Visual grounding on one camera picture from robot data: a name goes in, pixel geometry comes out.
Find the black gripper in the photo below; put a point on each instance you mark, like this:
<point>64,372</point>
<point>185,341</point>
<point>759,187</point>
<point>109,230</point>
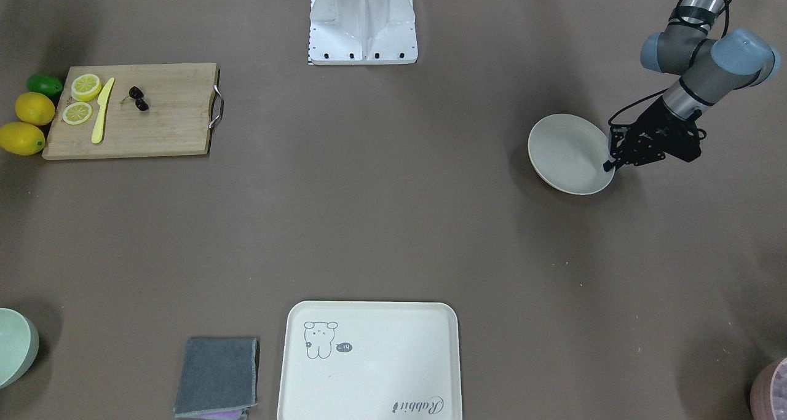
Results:
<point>652,123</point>

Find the cream round plate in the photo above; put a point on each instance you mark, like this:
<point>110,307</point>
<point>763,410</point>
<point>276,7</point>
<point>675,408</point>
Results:
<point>568,153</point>

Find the dark red cherry pair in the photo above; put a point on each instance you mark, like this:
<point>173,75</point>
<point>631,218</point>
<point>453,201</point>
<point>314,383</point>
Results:
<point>136,95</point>

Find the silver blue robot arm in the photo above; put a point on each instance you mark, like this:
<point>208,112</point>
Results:
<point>707,70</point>

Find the cream rectangular tray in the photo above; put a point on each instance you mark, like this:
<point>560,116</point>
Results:
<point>371,360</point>

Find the pink bowl of ice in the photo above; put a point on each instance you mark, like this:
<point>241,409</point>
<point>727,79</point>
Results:
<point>767,399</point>

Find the grey folded cloth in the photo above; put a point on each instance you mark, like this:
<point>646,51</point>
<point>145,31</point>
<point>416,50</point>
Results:
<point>218,378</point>

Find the bamboo cutting board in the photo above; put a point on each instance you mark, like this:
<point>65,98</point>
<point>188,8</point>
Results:
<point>180,120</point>

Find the yellow plastic knife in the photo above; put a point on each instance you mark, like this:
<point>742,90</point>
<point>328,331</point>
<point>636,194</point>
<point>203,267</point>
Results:
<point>98,132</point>

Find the lemon slice upper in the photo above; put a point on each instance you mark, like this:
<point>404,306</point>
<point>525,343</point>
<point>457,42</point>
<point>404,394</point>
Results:
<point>86,87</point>

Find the lemon slice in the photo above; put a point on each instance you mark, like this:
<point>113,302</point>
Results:
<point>86,87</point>
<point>77,113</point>

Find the lemon slice lower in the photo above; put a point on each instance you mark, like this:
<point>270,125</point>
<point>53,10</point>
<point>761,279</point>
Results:
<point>77,113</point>

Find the green lime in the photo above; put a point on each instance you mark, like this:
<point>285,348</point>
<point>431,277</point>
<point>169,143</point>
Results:
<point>47,85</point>

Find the yellow lemon far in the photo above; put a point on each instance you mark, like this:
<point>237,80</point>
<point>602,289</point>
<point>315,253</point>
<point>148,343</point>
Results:
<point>34,108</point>

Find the yellow lemon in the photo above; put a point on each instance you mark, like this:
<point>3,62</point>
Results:
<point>22,139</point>
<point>34,108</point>

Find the yellow lemon near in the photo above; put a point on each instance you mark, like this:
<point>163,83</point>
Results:
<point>22,139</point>

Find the mint green bowl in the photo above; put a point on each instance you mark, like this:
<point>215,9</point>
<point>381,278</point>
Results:
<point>19,345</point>

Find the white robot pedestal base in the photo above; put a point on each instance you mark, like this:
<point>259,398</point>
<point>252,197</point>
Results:
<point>362,32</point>

